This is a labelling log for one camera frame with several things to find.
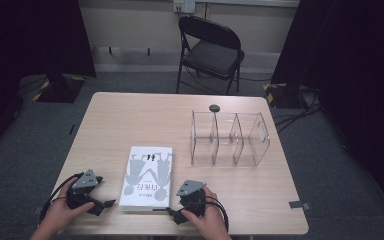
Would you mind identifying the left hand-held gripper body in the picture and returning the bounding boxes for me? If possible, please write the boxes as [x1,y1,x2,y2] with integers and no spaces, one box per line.
[66,168,105,211]

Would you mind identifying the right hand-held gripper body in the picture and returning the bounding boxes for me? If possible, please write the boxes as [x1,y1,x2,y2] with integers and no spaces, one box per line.
[175,179,208,218]

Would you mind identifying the white book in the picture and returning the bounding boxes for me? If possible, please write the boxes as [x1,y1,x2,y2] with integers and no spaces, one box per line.
[118,145,174,213]

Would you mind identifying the clear acrylic book rack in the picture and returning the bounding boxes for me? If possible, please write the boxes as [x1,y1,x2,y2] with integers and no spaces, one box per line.
[189,109,271,168]

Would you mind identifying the person's right hand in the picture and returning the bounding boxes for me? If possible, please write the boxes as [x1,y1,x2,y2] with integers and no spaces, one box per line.
[180,186,230,236]

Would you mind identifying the person's left hand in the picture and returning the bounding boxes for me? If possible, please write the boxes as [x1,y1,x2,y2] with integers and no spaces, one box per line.
[39,176,96,235]

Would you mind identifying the black stand base striped tape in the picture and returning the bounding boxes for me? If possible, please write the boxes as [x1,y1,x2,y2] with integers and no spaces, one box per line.
[262,82,304,110]
[32,73,87,104]

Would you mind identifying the black folding chair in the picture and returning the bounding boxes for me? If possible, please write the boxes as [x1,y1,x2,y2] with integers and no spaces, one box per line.
[175,14,246,96]

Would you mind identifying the dark curtain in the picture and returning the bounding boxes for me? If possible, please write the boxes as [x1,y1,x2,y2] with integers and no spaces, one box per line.
[271,0,384,222]
[0,0,97,158]

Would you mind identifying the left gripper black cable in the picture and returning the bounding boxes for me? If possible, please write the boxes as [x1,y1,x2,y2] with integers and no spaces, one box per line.
[38,171,85,225]

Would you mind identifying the black floor cables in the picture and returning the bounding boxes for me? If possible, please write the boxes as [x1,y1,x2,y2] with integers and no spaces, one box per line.
[273,84,324,134]

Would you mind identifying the white wall socket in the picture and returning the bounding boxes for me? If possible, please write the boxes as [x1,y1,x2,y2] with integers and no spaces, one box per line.
[172,0,197,15]

